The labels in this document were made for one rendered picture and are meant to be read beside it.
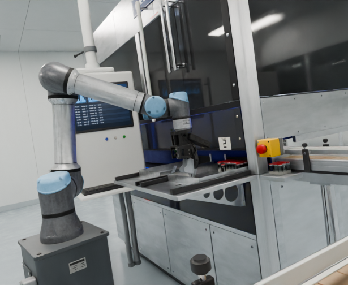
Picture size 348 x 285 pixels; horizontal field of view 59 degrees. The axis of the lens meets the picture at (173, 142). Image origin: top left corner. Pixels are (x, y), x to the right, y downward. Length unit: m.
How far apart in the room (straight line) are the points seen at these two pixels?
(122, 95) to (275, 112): 0.69
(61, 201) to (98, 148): 0.94
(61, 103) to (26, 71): 5.44
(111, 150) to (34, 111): 4.61
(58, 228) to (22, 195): 5.43
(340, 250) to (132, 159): 1.80
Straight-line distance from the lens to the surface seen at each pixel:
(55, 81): 1.17
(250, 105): 1.34
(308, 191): 1.62
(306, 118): 1.61
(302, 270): 0.38
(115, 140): 2.08
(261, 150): 1.28
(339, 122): 1.83
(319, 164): 1.30
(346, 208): 1.89
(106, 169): 2.07
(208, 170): 1.59
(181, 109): 1.24
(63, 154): 1.29
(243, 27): 1.40
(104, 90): 1.13
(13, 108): 6.57
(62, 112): 1.28
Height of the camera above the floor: 1.13
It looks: 3 degrees down
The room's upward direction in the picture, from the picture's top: 8 degrees counter-clockwise
